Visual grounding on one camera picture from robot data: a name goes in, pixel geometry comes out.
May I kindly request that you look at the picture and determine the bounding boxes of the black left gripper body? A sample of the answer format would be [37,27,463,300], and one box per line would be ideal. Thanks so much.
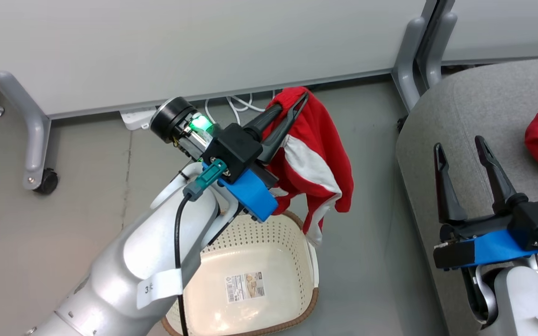
[149,96,263,184]

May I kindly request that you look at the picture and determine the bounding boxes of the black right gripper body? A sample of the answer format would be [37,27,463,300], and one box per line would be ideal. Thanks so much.
[439,198,538,249]

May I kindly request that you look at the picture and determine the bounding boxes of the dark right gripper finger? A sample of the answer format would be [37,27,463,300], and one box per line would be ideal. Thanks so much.
[433,142,469,225]
[474,135,530,216]

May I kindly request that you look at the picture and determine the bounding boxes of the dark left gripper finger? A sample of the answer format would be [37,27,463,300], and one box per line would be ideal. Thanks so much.
[243,103,283,141]
[257,92,309,166]

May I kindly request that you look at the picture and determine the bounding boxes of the red garment with white panels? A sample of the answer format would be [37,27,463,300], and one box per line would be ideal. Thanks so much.
[262,86,355,248]

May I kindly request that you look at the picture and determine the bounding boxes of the grey fabric sofa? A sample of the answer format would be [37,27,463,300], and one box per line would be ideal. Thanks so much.
[395,56,538,336]

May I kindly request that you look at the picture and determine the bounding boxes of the white power strip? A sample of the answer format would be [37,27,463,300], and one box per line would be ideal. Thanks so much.
[119,106,158,132]

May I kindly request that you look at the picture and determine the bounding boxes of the cream perforated laundry basket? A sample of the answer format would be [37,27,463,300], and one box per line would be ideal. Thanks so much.
[161,209,321,336]

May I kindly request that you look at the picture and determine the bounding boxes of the large white partition panel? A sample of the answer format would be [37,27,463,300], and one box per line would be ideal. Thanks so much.
[0,0,438,119]

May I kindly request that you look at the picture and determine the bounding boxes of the printed basket label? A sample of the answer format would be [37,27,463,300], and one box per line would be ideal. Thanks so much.
[225,272,266,304]

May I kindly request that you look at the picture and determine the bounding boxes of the narrow white partition panel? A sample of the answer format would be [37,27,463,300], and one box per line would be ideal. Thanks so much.
[430,0,538,67]

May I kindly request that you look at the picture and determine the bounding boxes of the black caster wheel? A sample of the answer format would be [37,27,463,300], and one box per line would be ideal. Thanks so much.
[33,168,60,196]

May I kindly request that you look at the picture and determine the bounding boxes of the grey partition foot with caster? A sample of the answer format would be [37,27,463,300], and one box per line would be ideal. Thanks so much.
[0,70,53,191]

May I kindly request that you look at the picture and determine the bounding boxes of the white looped power cable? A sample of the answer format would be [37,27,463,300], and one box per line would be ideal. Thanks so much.
[204,91,277,126]

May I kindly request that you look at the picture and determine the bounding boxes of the teal left cable connector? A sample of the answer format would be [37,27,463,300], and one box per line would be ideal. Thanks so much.
[182,158,228,203]

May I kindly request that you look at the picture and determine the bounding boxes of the blue right camera mount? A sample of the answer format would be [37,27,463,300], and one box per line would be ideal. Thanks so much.
[464,228,538,267]

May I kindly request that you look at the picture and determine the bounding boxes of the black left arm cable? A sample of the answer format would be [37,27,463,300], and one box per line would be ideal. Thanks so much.
[174,195,192,336]

